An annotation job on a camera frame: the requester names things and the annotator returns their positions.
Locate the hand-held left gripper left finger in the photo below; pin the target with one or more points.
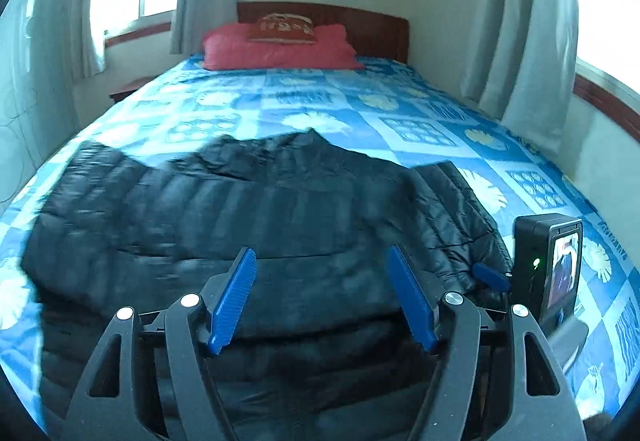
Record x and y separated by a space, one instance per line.
234 301

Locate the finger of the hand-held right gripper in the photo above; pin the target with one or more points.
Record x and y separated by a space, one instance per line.
492 277

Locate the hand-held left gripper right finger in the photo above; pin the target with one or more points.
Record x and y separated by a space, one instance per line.
412 301

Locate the black puffer jacket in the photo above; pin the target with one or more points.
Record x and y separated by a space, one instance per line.
275 211

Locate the blue patterned bedsheet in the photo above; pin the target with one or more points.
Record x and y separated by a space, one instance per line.
350 96

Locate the wooden nightstand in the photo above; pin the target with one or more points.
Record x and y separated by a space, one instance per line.
127 88

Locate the red pillow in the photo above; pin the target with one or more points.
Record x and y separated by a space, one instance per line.
280 55

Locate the wooden headboard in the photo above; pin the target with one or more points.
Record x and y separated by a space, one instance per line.
370 33

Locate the small printed cushion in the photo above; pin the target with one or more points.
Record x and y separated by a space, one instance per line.
281 28

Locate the glass door wardrobe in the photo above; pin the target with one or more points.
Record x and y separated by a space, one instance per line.
35 71

